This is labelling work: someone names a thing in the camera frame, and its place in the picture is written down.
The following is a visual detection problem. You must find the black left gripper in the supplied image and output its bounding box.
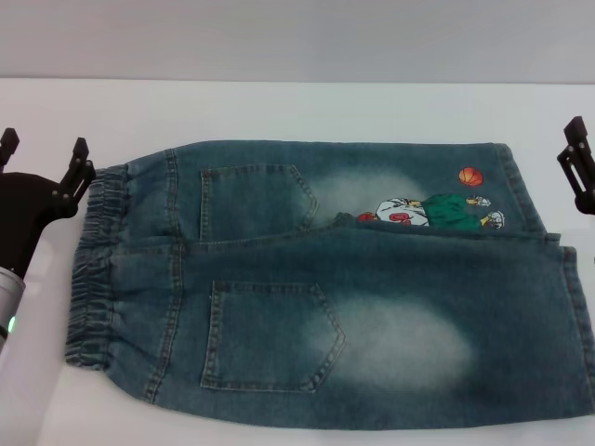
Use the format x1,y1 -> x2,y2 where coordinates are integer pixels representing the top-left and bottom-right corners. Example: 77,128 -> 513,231
0,127 -> 98,276

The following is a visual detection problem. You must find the blue denim shorts cartoon print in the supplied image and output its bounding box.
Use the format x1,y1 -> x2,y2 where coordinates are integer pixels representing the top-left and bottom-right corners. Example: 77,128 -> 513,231
63,138 -> 595,419

